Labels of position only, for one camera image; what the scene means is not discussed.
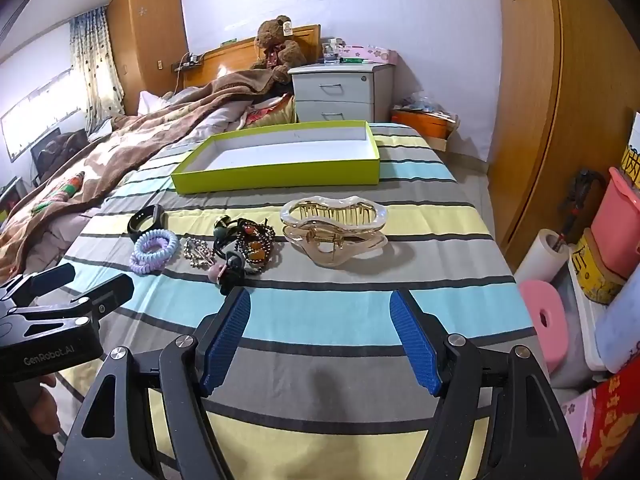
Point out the cardboard box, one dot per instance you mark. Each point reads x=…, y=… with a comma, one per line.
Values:
x=440, y=142

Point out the pale plastic bag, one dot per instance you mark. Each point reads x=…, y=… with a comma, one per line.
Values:
x=620, y=325

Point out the brown blanket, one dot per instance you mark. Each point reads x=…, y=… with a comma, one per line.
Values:
x=150, y=135

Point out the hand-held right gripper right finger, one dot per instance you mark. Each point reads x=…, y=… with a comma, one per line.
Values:
x=415, y=345

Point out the glass jar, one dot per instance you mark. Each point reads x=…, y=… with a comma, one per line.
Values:
x=331, y=54

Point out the power strip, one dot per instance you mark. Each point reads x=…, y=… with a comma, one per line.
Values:
x=189, y=63

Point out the brown teddy bear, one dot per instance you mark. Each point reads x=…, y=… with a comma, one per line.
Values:
x=277, y=45

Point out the grey nightstand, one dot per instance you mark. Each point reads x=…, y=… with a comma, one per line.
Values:
x=340, y=90

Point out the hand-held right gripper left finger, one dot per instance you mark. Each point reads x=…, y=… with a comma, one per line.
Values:
x=227, y=340

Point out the patterned curtain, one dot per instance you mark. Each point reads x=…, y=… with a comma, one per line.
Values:
x=95, y=60

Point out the black wristband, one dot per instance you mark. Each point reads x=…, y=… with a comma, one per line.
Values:
x=157, y=212

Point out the rhinestone hair clip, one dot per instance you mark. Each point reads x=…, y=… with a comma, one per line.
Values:
x=197, y=252

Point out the pink floral box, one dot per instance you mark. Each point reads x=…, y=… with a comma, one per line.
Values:
x=370, y=54

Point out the orange box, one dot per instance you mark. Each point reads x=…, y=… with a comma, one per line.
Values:
x=420, y=122

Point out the yellow printed bed sheet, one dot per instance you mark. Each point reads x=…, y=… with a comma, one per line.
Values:
x=270, y=112

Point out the pink stool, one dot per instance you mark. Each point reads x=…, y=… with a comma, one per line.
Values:
x=545, y=320

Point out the person's left hand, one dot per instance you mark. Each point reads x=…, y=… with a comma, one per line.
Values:
x=42, y=410

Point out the wooden headboard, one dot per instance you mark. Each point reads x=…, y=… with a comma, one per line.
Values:
x=225, y=57

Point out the window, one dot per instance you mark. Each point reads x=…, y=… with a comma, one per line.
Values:
x=40, y=105

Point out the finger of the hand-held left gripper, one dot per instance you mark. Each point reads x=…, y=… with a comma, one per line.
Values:
x=112, y=292
x=45, y=280

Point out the white paper roll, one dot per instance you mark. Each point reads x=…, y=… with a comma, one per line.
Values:
x=537, y=255

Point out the lime green tray box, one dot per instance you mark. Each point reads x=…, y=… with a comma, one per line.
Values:
x=280, y=147

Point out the white pillow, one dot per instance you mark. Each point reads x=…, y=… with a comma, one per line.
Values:
x=152, y=102

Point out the dark cloth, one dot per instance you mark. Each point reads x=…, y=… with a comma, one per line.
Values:
x=57, y=150

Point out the tall wooden corner wardrobe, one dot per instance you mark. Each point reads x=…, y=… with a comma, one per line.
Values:
x=150, y=35

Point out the pink plastic bin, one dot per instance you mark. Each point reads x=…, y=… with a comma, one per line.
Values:
x=620, y=220

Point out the red printed bag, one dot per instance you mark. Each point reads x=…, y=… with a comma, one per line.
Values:
x=615, y=425

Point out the beige translucent hair claw clip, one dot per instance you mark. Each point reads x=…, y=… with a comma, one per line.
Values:
x=320, y=245

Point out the large wooden wardrobe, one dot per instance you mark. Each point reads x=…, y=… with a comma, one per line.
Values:
x=540, y=110

